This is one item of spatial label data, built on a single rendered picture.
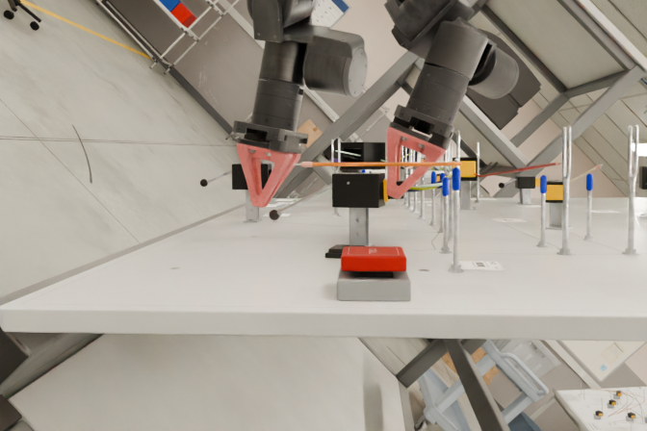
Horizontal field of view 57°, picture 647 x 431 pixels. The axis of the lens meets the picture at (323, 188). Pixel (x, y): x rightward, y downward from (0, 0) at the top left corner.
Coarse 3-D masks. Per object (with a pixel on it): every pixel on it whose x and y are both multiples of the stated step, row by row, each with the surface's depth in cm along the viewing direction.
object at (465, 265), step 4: (452, 264) 60; (460, 264) 60; (464, 264) 60; (468, 264) 60; (472, 264) 60; (476, 264) 60; (480, 264) 60; (484, 264) 60; (488, 264) 60; (492, 264) 60; (496, 264) 60; (500, 264) 60; (464, 268) 58; (468, 268) 58; (472, 268) 58; (476, 268) 58; (480, 268) 58; (484, 268) 58; (488, 268) 58; (492, 268) 58; (496, 268) 58; (500, 268) 58; (504, 268) 58
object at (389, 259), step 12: (348, 252) 47; (360, 252) 47; (372, 252) 47; (384, 252) 47; (396, 252) 47; (348, 264) 45; (360, 264) 45; (372, 264) 45; (384, 264) 45; (396, 264) 45; (360, 276) 46; (372, 276) 46; (384, 276) 46
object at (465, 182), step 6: (462, 180) 120; (468, 180) 120; (474, 180) 119; (462, 186) 124; (468, 186) 124; (462, 192) 124; (468, 192) 124; (462, 198) 124; (468, 198) 124; (462, 204) 124; (468, 204) 124
